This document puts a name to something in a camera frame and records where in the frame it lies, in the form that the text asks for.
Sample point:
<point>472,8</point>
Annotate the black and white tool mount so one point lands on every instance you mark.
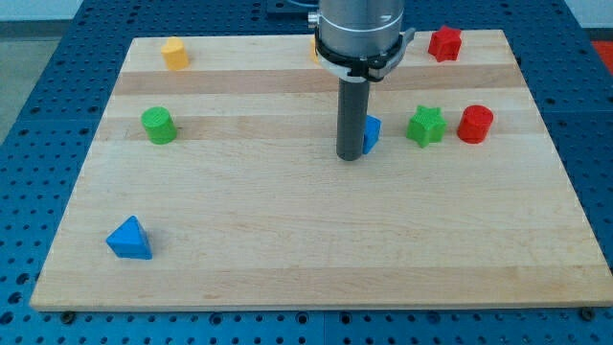
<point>359,69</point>

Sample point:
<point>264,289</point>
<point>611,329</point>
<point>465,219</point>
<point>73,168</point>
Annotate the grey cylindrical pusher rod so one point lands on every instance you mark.
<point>351,119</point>

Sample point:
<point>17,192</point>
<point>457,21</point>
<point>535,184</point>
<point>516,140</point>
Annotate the blue cube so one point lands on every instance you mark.
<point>371,133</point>

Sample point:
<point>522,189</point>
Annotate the yellow block behind arm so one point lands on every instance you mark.
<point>313,50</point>

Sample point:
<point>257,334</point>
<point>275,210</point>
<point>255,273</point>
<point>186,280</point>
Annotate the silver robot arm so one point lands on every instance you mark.
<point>359,42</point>

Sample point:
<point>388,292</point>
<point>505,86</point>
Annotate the green star block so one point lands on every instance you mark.
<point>426,126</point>

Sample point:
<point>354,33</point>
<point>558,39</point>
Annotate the red star block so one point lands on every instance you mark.
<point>445,44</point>

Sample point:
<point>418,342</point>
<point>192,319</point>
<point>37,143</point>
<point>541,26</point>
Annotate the red cylinder block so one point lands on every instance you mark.
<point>475,124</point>

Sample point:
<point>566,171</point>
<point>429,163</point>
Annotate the wooden board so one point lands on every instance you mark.
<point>249,207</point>

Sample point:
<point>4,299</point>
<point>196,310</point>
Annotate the yellow cylinder block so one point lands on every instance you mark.
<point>174,54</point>

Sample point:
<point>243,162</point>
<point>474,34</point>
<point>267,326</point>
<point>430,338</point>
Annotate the green cylinder block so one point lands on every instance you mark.
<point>158,125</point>

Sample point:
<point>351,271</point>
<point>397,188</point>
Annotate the blue triangle block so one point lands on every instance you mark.
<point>130,241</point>

